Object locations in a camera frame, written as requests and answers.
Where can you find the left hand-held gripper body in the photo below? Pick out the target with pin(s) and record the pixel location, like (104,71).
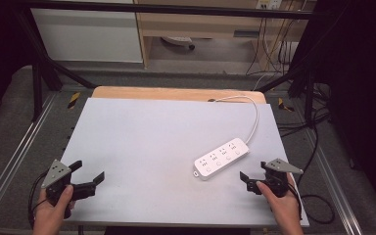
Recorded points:
(56,173)

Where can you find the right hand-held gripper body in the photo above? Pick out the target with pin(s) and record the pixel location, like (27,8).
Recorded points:
(275,181)

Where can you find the person's right hand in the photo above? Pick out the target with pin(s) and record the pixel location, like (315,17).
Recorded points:
(284,212)

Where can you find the person's left hand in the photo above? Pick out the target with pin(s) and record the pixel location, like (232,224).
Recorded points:
(49,217)

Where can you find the white power strip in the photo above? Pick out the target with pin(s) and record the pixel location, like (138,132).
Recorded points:
(221,159)

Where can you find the white board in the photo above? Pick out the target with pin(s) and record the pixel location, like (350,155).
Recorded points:
(150,156)

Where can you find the yellow black tape marker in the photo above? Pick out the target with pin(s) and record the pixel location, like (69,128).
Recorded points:
(74,100)
(284,105)

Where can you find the wooden table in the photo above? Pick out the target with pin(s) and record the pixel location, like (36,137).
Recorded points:
(163,93)

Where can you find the black curtain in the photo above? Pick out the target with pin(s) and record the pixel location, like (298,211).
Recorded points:
(362,81)
(0,49)

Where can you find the white cabinet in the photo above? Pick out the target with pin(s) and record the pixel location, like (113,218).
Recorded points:
(88,36)

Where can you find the grey power strip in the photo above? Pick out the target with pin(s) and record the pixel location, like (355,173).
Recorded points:
(177,40)

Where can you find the light wooden desk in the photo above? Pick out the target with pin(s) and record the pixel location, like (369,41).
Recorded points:
(202,23)

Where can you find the aluminium rail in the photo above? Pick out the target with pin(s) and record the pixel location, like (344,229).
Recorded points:
(16,153)
(331,182)

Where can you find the white wall socket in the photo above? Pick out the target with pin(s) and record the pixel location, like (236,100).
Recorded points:
(269,4)

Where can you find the black metal frame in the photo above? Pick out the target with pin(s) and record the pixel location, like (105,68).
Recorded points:
(163,7)

